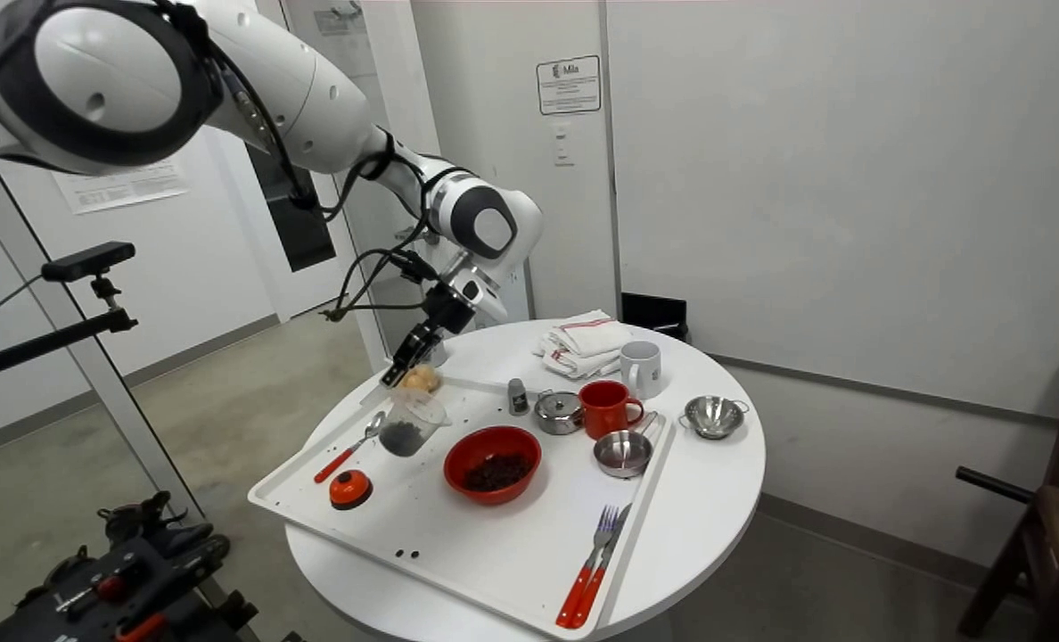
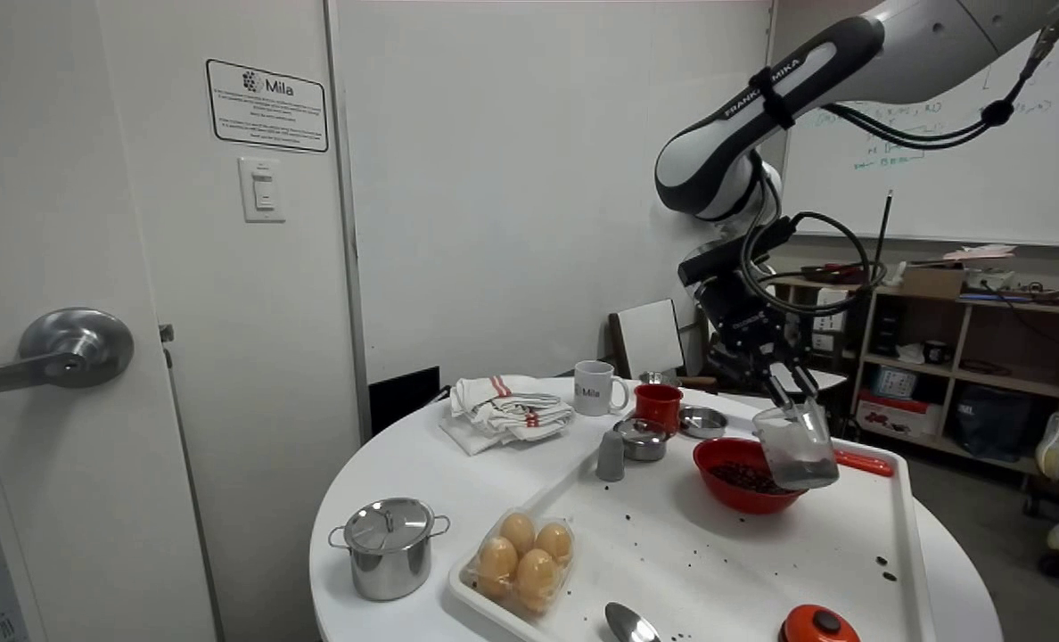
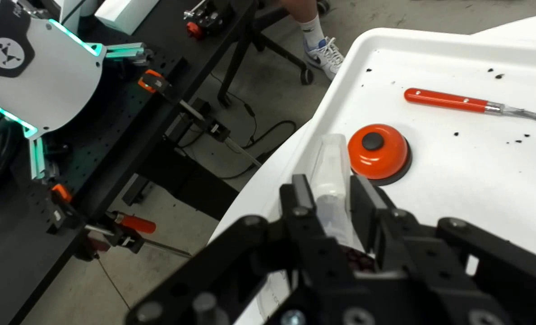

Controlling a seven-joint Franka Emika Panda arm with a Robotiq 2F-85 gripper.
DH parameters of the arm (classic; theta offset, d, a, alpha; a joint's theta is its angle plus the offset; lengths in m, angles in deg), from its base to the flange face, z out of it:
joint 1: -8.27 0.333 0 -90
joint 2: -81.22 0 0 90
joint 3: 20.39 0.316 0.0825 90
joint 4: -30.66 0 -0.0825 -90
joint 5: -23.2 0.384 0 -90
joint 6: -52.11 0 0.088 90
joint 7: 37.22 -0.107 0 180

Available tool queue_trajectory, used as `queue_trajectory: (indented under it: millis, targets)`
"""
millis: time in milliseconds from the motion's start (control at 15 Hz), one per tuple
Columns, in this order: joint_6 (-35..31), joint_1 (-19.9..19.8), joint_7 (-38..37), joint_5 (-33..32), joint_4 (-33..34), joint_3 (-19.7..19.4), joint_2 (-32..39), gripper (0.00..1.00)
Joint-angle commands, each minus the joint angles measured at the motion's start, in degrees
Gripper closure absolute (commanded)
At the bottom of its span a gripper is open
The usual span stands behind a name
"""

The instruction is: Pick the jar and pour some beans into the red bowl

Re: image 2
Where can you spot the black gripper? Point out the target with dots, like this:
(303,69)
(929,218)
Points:
(743,323)

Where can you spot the clear glass cup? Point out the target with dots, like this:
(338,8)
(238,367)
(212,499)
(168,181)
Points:
(797,451)

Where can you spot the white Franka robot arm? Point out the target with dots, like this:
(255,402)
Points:
(906,46)

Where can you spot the small steel bowl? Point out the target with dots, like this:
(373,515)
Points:
(709,417)

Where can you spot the red bowl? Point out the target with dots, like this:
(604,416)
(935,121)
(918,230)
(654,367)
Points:
(727,476)

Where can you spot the red and white box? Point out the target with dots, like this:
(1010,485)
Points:
(903,417)

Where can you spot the red mug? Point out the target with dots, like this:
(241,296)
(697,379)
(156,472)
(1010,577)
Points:
(658,407)

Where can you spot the white leaning panel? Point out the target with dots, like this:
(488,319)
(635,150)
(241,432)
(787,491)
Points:
(648,339)

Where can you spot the small lidded steel dish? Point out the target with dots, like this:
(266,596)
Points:
(642,444)

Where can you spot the cardboard box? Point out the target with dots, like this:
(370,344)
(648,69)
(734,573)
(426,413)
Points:
(929,284)

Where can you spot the wooden shelf unit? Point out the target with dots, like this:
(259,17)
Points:
(968,313)

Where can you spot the small grey shaker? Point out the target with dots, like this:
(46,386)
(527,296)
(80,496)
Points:
(612,457)

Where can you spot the white mug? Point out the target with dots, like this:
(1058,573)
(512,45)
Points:
(593,386)

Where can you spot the white plastic tray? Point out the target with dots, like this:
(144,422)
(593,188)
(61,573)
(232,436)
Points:
(695,558)

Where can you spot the dark storage bin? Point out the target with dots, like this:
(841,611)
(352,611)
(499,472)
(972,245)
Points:
(993,425)

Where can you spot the paper stack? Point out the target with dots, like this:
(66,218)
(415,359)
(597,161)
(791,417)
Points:
(979,253)

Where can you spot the red round lid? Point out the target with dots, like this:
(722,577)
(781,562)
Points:
(817,625)

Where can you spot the white whiteboard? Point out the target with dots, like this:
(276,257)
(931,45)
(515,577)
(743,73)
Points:
(1003,189)

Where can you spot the white cloth with red stripes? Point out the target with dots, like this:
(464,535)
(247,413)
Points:
(499,416)

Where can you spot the black box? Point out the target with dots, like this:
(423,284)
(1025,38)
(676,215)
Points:
(405,402)

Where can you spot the steel pot with lid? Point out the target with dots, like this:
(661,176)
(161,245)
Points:
(388,555)

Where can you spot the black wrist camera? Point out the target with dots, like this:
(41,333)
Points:
(719,265)

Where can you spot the white light switch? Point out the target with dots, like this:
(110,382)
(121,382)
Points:
(263,189)

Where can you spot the white wall sign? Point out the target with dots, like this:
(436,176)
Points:
(266,104)

